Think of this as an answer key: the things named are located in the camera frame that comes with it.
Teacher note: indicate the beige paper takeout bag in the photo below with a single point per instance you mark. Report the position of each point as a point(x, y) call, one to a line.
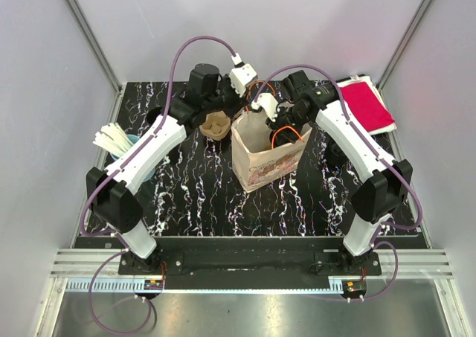
point(257, 160)

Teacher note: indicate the white wooden stirrer bundle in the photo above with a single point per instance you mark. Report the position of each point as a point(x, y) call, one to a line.
point(112, 139)

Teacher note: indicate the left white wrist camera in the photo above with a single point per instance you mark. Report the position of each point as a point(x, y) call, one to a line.
point(242, 75)

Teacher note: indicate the red cloth napkin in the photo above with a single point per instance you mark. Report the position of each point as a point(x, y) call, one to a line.
point(366, 106)

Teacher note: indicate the lower brown pulp cup carrier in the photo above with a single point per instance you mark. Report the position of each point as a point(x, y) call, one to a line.
point(216, 126)

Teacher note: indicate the black coffee cup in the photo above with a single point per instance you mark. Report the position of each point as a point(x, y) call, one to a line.
point(334, 155)
point(153, 114)

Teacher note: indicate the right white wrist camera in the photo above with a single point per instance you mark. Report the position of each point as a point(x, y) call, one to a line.
point(268, 103)

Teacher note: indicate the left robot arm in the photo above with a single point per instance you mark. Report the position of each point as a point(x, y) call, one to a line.
point(111, 192)

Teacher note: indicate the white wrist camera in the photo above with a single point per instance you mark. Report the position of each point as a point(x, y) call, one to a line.
point(268, 103)
point(242, 75)

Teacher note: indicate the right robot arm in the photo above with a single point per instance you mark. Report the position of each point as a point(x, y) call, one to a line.
point(385, 182)

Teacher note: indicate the aluminium frame rail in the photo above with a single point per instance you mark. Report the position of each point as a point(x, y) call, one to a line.
point(415, 295)

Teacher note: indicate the black marble pattern mat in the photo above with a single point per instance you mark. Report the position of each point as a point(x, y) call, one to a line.
point(194, 192)

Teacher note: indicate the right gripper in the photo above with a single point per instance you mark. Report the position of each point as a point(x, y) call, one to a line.
point(282, 136)

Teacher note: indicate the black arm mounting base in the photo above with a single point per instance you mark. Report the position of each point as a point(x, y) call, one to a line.
point(324, 255)

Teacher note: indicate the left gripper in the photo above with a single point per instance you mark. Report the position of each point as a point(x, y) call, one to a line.
point(239, 102)

